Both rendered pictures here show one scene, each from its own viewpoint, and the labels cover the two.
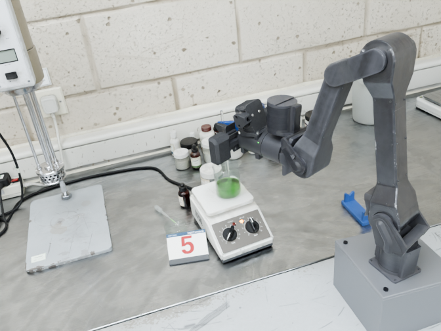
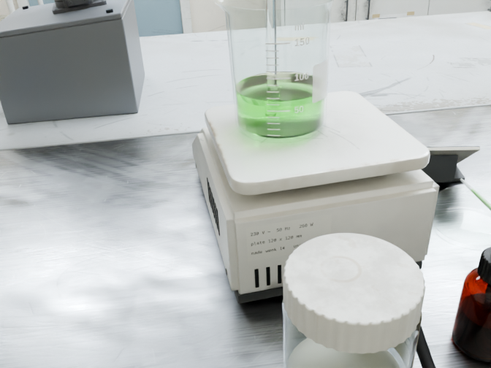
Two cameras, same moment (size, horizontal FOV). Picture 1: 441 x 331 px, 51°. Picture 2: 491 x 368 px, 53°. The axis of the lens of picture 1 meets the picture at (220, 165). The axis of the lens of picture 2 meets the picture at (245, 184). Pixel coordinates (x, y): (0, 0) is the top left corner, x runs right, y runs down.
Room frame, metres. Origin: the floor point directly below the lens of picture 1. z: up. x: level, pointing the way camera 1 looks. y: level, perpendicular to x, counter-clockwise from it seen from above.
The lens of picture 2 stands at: (1.20, 0.01, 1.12)
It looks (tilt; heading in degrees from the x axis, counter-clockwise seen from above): 30 degrees down; 188
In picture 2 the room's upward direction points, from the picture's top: 3 degrees counter-clockwise
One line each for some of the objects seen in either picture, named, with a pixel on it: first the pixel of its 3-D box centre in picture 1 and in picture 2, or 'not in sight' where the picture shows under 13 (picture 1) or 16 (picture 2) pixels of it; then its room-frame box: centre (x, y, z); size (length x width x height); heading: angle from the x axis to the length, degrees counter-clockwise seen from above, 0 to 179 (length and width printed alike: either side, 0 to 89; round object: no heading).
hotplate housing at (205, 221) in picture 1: (228, 215); (293, 173); (0.88, 0.00, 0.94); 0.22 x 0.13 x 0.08; 19
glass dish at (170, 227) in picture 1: (175, 228); (470, 217); (0.89, 0.13, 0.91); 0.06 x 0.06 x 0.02
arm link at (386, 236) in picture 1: (399, 225); not in sight; (0.59, -0.29, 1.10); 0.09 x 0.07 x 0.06; 131
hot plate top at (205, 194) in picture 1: (222, 194); (305, 133); (0.91, 0.00, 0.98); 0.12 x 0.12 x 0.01; 19
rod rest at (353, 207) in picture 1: (357, 207); not in sight; (0.88, -0.32, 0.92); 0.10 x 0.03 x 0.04; 14
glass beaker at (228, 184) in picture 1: (228, 179); (275, 69); (0.90, -0.01, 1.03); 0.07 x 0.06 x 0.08; 101
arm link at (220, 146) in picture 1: (254, 138); not in sight; (0.84, -0.08, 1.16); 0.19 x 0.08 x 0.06; 130
